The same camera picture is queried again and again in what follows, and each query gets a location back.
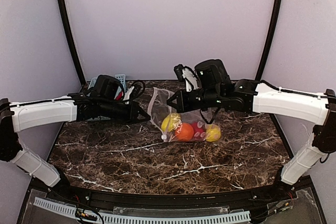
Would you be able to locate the black right frame post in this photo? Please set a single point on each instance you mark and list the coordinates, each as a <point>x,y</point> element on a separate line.
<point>269,38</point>

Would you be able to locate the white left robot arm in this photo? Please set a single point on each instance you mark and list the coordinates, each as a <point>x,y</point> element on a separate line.
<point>16,117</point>

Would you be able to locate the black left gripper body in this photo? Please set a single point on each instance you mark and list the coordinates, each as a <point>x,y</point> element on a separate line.
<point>132,112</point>

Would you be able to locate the black front table rail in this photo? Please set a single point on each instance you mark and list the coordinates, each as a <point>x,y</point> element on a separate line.
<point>255,200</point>

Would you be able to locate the yellow oblong fruit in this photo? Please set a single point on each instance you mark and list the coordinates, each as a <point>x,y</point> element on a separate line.
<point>171,122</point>

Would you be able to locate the black frame post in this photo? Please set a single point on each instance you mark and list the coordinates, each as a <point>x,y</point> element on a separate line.
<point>70,41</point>
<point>269,38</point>

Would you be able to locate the red fruit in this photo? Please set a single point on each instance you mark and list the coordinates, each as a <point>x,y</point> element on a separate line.
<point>199,130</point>

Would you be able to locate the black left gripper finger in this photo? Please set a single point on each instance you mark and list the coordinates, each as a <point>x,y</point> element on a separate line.
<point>135,121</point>
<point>141,113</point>

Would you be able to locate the white slotted cable duct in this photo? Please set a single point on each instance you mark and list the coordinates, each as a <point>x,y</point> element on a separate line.
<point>137,215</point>

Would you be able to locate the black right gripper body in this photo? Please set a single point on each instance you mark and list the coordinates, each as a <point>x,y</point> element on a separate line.
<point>185,100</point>

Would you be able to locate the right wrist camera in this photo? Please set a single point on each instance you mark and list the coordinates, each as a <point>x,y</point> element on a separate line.
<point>188,76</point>

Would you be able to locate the black left frame post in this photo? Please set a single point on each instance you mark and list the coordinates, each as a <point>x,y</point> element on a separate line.
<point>70,41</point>

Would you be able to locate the clear zip top bag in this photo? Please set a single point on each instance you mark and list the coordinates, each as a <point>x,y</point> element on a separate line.
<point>159,110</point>

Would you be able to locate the orange fruit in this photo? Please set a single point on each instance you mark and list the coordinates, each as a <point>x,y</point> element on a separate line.
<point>184,132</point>

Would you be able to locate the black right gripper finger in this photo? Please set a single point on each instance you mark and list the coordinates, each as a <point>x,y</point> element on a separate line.
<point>177,108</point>
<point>175,99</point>

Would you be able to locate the red chili pepper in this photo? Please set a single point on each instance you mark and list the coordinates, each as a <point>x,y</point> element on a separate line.
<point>119,96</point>

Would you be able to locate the yellow round fruit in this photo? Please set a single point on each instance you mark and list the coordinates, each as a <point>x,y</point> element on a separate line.
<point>213,133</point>

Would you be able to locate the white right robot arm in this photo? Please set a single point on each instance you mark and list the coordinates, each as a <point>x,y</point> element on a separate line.
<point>208,85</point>

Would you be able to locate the blue plastic basket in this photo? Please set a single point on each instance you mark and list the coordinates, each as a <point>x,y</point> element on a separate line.
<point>107,88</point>

